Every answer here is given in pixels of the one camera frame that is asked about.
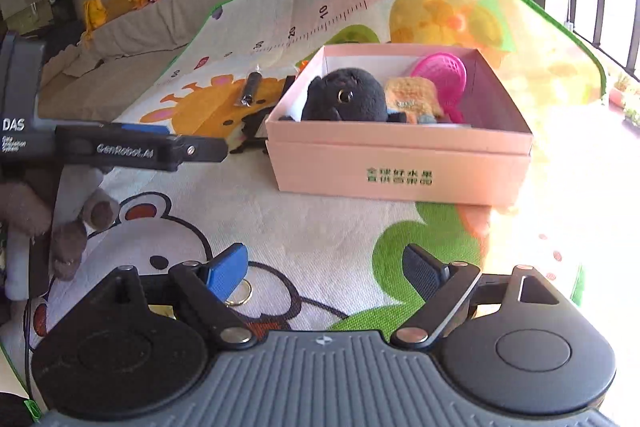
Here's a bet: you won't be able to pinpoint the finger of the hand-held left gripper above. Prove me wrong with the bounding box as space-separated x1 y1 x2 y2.
119 123 171 138
170 134 229 170

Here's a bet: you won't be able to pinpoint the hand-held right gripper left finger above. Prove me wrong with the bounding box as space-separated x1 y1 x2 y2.
97 243 254 350

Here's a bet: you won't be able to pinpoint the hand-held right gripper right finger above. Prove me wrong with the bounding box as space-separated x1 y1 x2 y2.
390 243 556 350

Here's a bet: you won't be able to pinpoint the metal key ring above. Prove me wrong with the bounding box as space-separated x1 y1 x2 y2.
225 279 254 308

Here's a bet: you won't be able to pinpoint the black power adapter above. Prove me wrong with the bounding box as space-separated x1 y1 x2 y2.
229 74 299 156

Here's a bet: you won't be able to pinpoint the black flashlight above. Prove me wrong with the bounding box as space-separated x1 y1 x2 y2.
239 64 263 108

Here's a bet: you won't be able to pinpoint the pink cardboard box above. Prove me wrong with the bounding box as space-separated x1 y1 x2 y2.
264 44 535 208

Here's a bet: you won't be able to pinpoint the brown plush toy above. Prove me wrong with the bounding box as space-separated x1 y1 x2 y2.
0 166 121 283

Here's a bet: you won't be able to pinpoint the printed cartoon play mat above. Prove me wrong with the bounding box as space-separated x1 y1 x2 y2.
0 0 608 427

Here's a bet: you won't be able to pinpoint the sofa with beige cover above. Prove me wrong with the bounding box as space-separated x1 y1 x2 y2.
37 0 321 120

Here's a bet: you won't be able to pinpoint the small yellow backpack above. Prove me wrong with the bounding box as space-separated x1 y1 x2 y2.
82 0 108 32

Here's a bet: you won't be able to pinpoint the black plush toy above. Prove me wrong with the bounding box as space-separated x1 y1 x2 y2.
277 67 406 124

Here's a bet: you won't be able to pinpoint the orange fuzzy plush toy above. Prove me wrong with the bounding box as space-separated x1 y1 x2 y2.
384 76 446 125

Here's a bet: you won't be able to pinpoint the balcony potted plants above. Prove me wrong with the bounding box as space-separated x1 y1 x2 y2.
607 72 640 128

